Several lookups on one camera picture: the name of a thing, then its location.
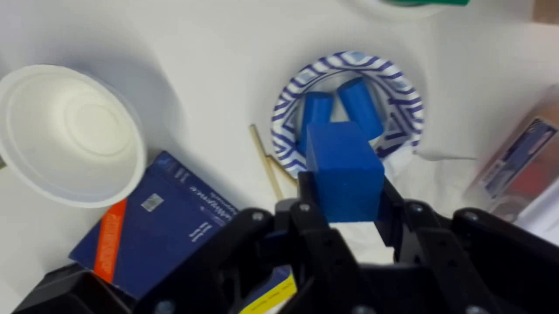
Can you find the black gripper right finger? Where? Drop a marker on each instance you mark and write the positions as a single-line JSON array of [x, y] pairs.
[[442, 262]]

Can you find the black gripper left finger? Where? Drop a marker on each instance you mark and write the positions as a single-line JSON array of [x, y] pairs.
[[303, 255]]

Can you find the blue block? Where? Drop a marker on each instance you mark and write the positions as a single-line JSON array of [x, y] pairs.
[[343, 171], [360, 105], [317, 110]]

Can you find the black box device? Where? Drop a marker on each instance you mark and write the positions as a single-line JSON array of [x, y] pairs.
[[63, 293]]

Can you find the wooden chopstick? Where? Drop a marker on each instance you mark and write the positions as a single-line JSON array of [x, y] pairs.
[[264, 159], [282, 167]]

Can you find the blue book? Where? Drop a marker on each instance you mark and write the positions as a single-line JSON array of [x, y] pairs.
[[163, 227]]

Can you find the blue patterned paper plate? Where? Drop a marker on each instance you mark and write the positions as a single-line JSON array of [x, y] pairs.
[[407, 105]]

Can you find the green toy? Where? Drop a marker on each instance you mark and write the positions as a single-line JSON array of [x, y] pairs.
[[425, 2]]

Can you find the white bowl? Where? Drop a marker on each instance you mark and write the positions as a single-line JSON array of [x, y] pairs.
[[70, 132]]

